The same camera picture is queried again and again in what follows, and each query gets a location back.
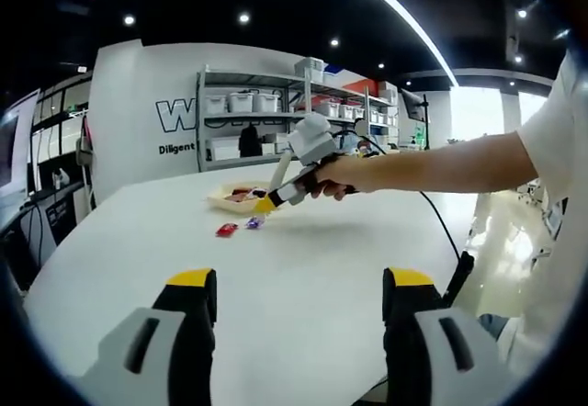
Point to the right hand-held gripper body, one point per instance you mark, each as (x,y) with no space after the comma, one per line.
(312,144)

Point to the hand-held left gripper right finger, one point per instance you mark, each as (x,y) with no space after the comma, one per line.
(427,360)

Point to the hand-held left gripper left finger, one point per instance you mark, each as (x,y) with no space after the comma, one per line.
(156,360)

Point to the small purple food packet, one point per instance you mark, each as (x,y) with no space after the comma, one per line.
(255,223)

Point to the pile of snack food packets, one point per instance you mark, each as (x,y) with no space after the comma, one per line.
(241,195)

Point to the cream hexagonal container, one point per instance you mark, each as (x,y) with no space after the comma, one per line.
(225,206)

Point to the small red food packet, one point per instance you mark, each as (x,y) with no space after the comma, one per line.
(227,230)

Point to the person's right hand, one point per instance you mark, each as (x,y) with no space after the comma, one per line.
(344,176)

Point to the stack of small white cartons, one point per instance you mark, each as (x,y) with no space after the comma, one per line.
(274,143)

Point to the row of white storage bins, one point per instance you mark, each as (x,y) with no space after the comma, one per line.
(331,109)

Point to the grey metal shelving rack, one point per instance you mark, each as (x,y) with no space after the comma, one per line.
(307,103)

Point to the white lidded storage bin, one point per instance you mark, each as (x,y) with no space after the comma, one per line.
(266,103)
(216,104)
(241,103)

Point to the white cardboard box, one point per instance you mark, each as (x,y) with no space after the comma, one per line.
(225,149)

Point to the translucent storage crate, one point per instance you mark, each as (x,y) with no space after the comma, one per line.
(308,64)

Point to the black screen on pole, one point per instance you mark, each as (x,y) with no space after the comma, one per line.
(413,103)

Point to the group of ceiling spotlights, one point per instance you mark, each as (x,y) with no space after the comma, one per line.
(244,17)

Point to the linear ceiling light strip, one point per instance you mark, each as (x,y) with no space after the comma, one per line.
(406,15)

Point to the grey counter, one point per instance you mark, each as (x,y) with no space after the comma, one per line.
(50,215)

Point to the white plastic bag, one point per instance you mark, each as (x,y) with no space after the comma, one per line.
(60,178)

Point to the black framed glass partition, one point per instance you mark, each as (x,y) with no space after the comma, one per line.
(59,112)

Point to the large white framed screen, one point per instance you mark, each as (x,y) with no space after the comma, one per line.
(16,139)

